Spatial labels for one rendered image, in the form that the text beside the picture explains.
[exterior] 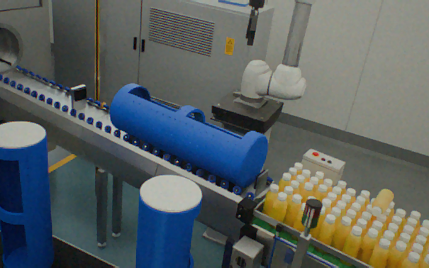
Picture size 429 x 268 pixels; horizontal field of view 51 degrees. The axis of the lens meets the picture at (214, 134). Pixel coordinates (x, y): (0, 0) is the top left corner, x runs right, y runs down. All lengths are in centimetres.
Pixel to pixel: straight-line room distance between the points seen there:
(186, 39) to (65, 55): 149
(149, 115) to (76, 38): 254
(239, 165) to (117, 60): 266
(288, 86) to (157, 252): 129
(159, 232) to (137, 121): 70
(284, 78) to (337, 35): 220
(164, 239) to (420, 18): 349
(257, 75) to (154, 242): 125
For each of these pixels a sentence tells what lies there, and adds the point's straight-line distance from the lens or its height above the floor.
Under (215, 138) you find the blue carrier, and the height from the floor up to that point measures 119.
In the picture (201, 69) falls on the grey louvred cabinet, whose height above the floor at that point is 88.
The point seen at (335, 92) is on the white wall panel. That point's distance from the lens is 505.
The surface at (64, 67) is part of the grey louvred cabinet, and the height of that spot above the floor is 48.
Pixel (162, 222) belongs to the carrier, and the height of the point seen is 97.
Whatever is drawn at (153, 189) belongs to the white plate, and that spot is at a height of 104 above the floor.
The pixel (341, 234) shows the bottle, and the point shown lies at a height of 102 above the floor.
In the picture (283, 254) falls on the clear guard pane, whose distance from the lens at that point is 207.
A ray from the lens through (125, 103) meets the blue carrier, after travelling 252.
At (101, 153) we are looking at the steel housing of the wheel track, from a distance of 280.
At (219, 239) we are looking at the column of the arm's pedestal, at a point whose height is 4.
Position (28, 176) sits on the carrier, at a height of 86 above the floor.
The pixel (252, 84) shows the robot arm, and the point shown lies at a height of 125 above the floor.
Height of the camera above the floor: 222
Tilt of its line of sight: 27 degrees down
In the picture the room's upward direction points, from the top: 8 degrees clockwise
